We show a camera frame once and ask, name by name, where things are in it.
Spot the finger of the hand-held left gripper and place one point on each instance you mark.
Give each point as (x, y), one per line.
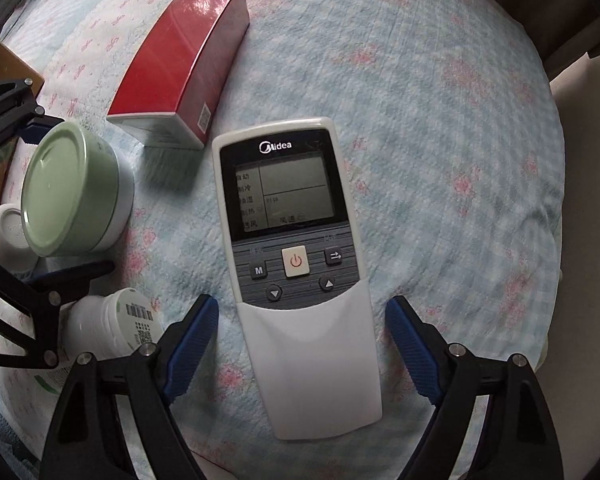
(35, 295)
(10, 102)

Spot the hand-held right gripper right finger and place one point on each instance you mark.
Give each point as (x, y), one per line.
(412, 347)

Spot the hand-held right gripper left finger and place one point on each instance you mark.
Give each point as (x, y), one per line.
(192, 347)

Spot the green lidded jar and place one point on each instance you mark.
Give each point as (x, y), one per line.
(65, 190)

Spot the white remote control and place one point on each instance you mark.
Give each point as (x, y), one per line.
(300, 340)

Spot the brown cardboard box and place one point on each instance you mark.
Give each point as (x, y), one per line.
(5, 67)

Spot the white bottle with barcode label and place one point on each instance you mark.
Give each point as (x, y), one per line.
(105, 322)

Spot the red cardboard box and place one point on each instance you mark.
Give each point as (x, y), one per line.
(180, 55)

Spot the light blue floral blanket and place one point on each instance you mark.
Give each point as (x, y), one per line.
(430, 160)

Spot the dark brown furniture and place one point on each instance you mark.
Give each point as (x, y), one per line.
(555, 0)

